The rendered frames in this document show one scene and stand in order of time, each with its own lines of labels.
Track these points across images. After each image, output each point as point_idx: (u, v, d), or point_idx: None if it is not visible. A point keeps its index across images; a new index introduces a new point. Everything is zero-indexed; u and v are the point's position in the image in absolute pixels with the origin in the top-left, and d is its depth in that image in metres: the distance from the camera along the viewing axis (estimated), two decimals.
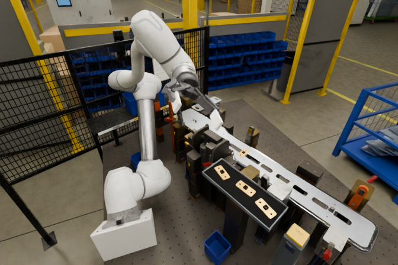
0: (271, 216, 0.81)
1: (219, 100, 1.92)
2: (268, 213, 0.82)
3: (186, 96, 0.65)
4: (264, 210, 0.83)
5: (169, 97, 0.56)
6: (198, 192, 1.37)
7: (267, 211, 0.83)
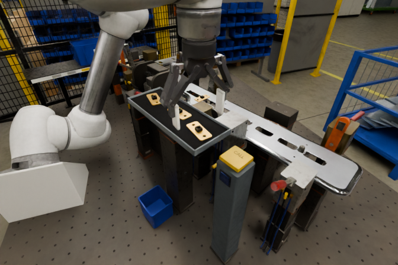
0: (203, 138, 0.56)
1: None
2: (200, 135, 0.57)
3: None
4: (195, 132, 0.58)
5: (168, 110, 0.50)
6: (148, 147, 1.11)
7: (199, 133, 0.57)
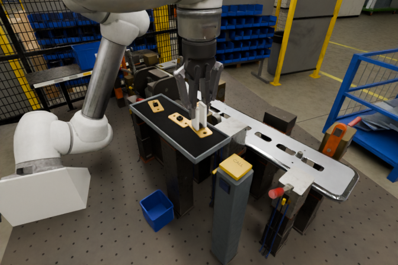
0: (204, 135, 0.55)
1: None
2: (200, 132, 0.56)
3: None
4: (195, 129, 0.57)
5: (189, 112, 0.54)
6: (149, 151, 1.13)
7: (199, 130, 0.57)
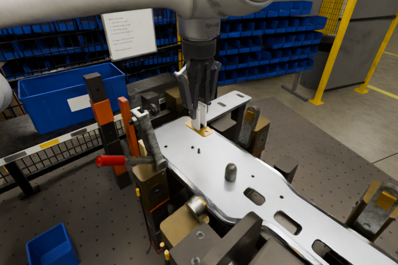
0: (206, 135, 0.55)
1: (247, 97, 0.93)
2: (202, 131, 0.56)
3: None
4: (196, 129, 0.57)
5: (189, 113, 0.54)
6: None
7: (200, 130, 0.57)
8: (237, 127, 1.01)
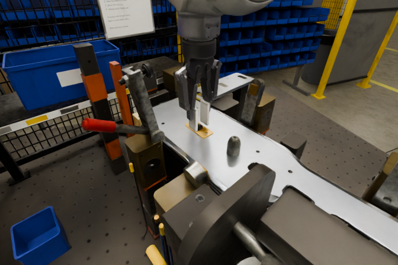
0: (206, 136, 0.55)
1: (249, 78, 0.88)
2: (201, 132, 0.57)
3: None
4: None
5: (186, 113, 0.53)
6: None
7: (200, 131, 0.57)
8: (239, 112, 0.96)
